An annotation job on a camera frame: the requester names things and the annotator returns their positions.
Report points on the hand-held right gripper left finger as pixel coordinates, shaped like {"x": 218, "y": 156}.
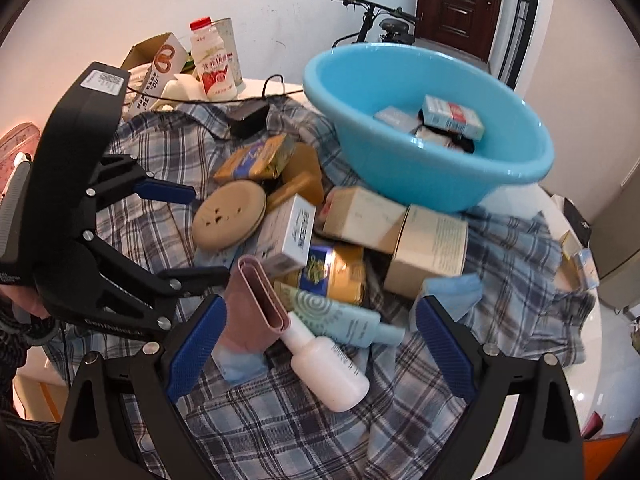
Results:
{"x": 195, "y": 347}

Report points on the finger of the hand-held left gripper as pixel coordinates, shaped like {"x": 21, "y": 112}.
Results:
{"x": 165, "y": 191}
{"x": 200, "y": 277}

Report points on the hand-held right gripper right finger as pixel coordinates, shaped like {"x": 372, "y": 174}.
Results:
{"x": 445, "y": 350}

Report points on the blue plastic basin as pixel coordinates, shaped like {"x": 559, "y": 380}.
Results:
{"x": 400, "y": 180}

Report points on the clear bag of beige powder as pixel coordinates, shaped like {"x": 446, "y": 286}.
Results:
{"x": 430, "y": 137}

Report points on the white box blue red print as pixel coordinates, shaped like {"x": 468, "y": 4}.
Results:
{"x": 452, "y": 115}

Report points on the grey card pack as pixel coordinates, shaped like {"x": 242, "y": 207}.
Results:
{"x": 395, "y": 119}

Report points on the white plastic container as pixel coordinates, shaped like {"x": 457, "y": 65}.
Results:
{"x": 180, "y": 89}

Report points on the person's left hand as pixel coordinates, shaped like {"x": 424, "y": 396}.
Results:
{"x": 20, "y": 302}

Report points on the light blue flat sachet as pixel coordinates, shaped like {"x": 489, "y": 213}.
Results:
{"x": 240, "y": 365}

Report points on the pink printed item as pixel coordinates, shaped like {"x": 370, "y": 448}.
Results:
{"x": 17, "y": 152}

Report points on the light blue packet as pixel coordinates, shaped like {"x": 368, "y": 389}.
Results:
{"x": 452, "y": 292}

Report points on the round tan disc case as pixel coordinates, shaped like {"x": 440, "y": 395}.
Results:
{"x": 227, "y": 215}

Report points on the pink plastic holder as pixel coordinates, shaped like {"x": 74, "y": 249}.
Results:
{"x": 265, "y": 295}

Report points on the gold packet with blue label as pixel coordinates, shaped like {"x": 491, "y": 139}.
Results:
{"x": 255, "y": 160}

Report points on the white box with blue print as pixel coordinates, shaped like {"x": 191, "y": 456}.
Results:
{"x": 290, "y": 232}

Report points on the large beige carton box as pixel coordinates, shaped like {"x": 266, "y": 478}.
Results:
{"x": 430, "y": 250}

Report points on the black power adapter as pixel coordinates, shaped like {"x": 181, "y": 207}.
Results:
{"x": 247, "y": 120}

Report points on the white plastic bottle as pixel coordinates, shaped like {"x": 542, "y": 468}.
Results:
{"x": 330, "y": 365}

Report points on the teal tube with spiral print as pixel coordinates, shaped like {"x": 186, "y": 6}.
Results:
{"x": 330, "y": 312}

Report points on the cardboard box with pretzel print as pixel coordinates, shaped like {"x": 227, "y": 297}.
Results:
{"x": 155, "y": 70}

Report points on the brown foil packet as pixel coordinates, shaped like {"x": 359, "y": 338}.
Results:
{"x": 295, "y": 192}
{"x": 305, "y": 165}

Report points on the yellow blue tin jar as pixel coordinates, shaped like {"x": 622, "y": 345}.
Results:
{"x": 330, "y": 275}

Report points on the yogurt drink bottle red cap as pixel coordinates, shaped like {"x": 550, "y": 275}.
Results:
{"x": 215, "y": 65}

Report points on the blue plaid shirt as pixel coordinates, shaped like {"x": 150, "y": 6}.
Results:
{"x": 300, "y": 435}

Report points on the small beige carton box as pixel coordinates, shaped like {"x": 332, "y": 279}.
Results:
{"x": 362, "y": 220}

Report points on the orange chair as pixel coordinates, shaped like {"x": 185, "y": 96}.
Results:
{"x": 615, "y": 460}

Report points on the black electric bicycle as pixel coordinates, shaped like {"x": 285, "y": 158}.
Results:
{"x": 380, "y": 22}

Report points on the brown door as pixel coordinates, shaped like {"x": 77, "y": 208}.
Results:
{"x": 460, "y": 5}

